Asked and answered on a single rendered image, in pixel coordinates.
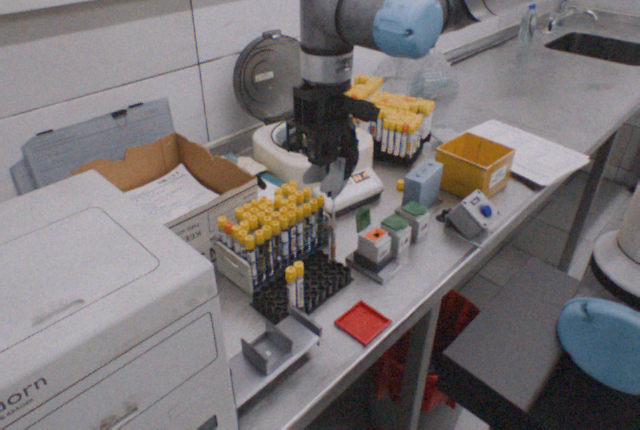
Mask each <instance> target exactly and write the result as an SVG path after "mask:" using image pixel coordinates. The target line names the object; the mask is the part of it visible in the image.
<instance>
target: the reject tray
mask: <svg viewBox="0 0 640 430"><path fill-rule="evenodd" d="M392 322H393V321H392V320H391V318H389V317H386V316H385V315H383V314H382V313H380V312H379V311H377V310H376V309H374V308H373V307H371V306H370V305H368V304H367V303H365V302H364V301H362V300H360V301H359V302H357V303H356V304H354V305H353V306H352V307H350V308H349V309H348V310H347V311H345V312H344V313H343V314H342V315H340V316H339V318H338V319H337V320H335V321H334V325H336V326H337V327H338V328H340V329H341V330H342V331H344V332H345V333H347V334H348V335H349V336H351V337H352V338H353V339H355V340H357V341H359V342H360V343H361V344H363V345H364V346H365V347H367V346H368V345H369V344H370V343H371V342H372V341H373V340H374V339H375V338H376V337H378V336H379V335H380V334H381V333H382V332H383V331H384V330H385V329H386V328H387V327H390V326H391V325H392Z"/></svg>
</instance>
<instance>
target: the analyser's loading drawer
mask: <svg viewBox="0 0 640 430"><path fill-rule="evenodd" d="M240 340H241V345H242V350H241V351H240V352H238V353H237V354H236V355H234V356H233V357H231V358H230V360H229V361H228V362H229V367H230V369H231V370H232V374H233V377H232V378H233V385H234V392H235V399H236V407H237V408H238V407H240V406H241V405H242V403H243V402H244V401H246V400H247V399H248V398H249V397H250V396H252V395H253V394H254V393H256V392H258V391H259V390H260V389H261V388H262V387H264V386H265V385H266V384H267V383H269V382H270V381H271V380H272V379H273V378H275V377H276V376H277V375H278V374H279V373H281V372H282V371H283V370H284V369H286V368H287V367H288V366H289V365H290V364H293V363H294V362H295V361H296V360H297V359H299V358H300V357H301V356H302V355H304V353H305V352H306V351H307V350H308V349H310V348H311V347H312V346H313V345H315V344H317V345H318V346H321V345H322V326H320V325H319V324H318V323H316V322H315V321H314V320H312V319H311V318H310V317H308V315H307V314H306V313H304V312H303V311H302V310H300V309H299V308H298V307H296V306H295V305H294V304H291V305H289V315H288V316H287V318H285V319H284V320H283V321H281V322H280V323H279V324H277V325H276V326H274V325H273V324H272V323H271V322H270V321H268V320H267V321H266V331H265V332H263V333H262V334H261V335H258V336H257V337H256V338H254V339H253V340H252V341H250V342H249V343H248V342H247V341H245V340H244V339H243V338H241V339H240ZM267 351H270V352H271V354H270V356H269V357H267V355H266V352H267Z"/></svg>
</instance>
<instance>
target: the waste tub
mask: <svg viewBox="0 0 640 430"><path fill-rule="evenodd" d="M435 149H436V154H435V162H438V163H441V164H443V168H442V174H441V180H440V187H439V188H440V190H443V191H445V192H447V193H449V194H452V195H454V196H456V197H459V198H461V199H463V200H464V199H466V198H467V197H468V196H470V195H471V194H472V193H474V192H475V191H476V190H479V191H480V192H481V193H482V194H483V195H484V196H485V197H486V199H487V200H488V199H491V198H492V197H493V196H495V195H496V194H498V193H499V192H500V191H502V190H503V189H505V187H506V186H507V185H508V181H509V177H510V173H511V169H512V164H513V160H514V156H515V151H517V149H516V148H513V147H510V146H508V145H505V144H502V143H499V142H497V141H494V140H490V139H487V138H484V137H482V136H479V135H476V134H473V133H471V132H468V131H467V132H465V133H463V134H461V135H459V136H457V137H455V138H454V139H451V140H449V141H447V142H445V143H443V144H442V145H440V146H438V147H436V148H435Z"/></svg>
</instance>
